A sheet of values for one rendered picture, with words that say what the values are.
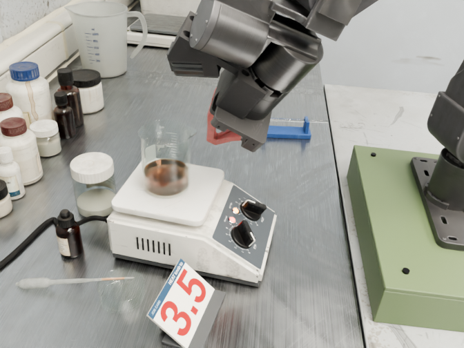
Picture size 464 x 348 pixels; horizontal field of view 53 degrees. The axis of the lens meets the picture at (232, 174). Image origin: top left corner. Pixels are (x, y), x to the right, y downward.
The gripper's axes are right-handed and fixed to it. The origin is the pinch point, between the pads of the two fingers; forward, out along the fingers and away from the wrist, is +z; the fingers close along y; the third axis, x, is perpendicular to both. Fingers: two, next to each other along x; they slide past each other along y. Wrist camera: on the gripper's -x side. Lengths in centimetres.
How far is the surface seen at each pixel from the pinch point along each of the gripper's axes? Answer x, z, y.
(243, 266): 8.5, 1.6, 14.5
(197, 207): 0.9, 1.7, 9.6
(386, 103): 41, 13, -43
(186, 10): -6, 52, -86
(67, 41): -29, 47, -45
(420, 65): 89, 45, -121
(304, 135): 21.3, 13.8, -22.3
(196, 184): 0.6, 3.8, 5.3
